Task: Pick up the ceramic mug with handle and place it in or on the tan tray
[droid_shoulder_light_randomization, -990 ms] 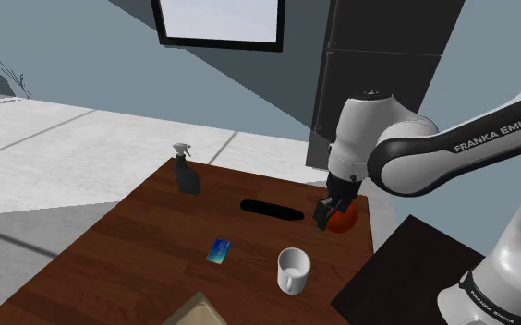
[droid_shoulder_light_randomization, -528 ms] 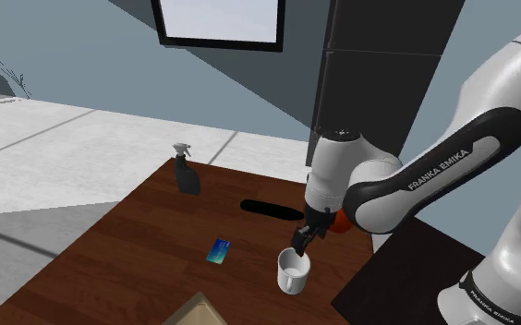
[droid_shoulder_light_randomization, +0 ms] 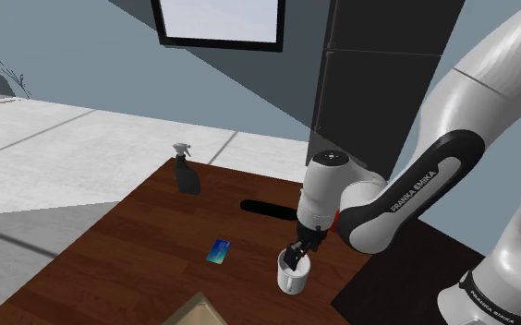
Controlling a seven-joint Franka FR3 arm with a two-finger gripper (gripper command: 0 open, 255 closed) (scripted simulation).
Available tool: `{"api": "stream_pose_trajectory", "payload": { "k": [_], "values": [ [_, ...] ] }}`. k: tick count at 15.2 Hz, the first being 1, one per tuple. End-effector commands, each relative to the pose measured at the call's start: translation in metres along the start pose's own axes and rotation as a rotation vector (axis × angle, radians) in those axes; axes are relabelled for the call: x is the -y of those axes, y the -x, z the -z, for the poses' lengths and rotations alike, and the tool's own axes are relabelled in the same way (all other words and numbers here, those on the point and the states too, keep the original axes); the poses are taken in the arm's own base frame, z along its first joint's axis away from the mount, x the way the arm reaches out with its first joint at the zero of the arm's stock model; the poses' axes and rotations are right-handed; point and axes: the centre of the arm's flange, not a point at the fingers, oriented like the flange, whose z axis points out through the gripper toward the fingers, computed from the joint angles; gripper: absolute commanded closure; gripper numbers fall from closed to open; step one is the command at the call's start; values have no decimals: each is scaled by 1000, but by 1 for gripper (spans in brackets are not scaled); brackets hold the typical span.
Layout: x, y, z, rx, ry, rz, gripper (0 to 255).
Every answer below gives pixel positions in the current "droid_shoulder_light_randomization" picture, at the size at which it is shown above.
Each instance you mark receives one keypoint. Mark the blue card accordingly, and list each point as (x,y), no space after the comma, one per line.
(218,251)

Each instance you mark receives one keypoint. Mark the beige box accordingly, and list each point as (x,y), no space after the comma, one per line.
(197,313)

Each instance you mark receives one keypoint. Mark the brown wooden table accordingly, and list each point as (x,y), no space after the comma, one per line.
(130,252)

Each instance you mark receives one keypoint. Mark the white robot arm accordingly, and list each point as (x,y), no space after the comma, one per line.
(463,103)

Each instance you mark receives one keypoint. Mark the dark spray bottle white nozzle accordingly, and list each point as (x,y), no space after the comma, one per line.
(187,178)

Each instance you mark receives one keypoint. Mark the black framed window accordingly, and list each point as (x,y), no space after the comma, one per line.
(221,20)

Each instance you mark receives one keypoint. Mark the white mug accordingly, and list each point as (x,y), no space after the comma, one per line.
(293,280)

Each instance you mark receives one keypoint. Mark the tall black cabinet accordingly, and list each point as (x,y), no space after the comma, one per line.
(373,81)

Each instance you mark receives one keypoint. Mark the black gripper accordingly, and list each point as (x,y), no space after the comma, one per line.
(309,234)

